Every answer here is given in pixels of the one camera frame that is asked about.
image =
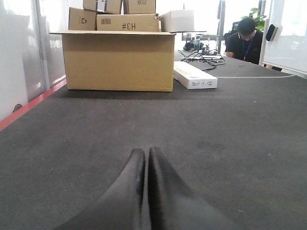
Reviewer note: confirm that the large open cardboard box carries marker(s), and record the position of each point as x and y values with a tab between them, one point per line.
118	61

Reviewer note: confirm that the green potted plant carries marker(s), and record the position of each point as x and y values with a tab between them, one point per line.
257	17

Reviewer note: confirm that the cardboard box marked H3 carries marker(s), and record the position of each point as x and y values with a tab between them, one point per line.
128	22

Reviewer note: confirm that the top stacked cardboard box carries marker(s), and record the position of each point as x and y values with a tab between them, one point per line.
139	6
108	6

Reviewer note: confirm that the whiteboard with eraser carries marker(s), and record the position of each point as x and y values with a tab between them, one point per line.
284	42

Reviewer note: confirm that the cardboard box with recycle symbol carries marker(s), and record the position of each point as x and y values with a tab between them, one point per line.
81	19

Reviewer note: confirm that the small white box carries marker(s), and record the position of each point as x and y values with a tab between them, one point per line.
178	21

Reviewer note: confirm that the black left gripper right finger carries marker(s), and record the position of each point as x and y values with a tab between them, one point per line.
174	206

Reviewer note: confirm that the seated person in black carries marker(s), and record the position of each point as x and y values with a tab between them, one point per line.
246	43

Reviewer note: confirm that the long white product box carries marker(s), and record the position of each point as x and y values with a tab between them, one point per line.
193	78

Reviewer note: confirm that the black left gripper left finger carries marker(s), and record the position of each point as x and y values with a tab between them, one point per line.
120	206

